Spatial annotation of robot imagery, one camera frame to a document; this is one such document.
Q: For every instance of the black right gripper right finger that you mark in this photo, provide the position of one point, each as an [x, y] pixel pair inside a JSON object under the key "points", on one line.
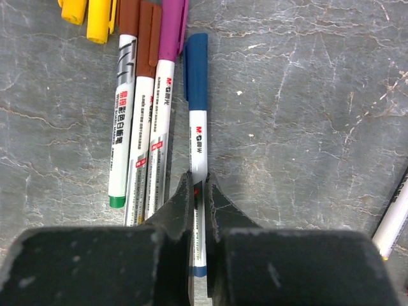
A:
{"points": [[251, 265]]}

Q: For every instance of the yellow cap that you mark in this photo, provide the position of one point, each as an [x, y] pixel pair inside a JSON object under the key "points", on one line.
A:
{"points": [[73, 11], [101, 20]]}

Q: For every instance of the blue cap marker group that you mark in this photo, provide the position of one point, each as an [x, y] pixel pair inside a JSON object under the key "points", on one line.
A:
{"points": [[196, 94]]}

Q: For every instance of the purple cap marker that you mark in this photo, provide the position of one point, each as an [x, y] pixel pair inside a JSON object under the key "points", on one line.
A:
{"points": [[171, 42]]}

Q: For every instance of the brown cap marker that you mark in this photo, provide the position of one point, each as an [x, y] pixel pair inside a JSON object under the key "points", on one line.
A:
{"points": [[128, 13], [146, 63]]}

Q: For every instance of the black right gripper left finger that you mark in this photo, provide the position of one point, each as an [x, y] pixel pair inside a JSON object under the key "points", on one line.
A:
{"points": [[148, 264]]}

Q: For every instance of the yellow cap marker top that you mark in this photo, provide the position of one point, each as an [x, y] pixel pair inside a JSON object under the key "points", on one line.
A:
{"points": [[393, 221]]}

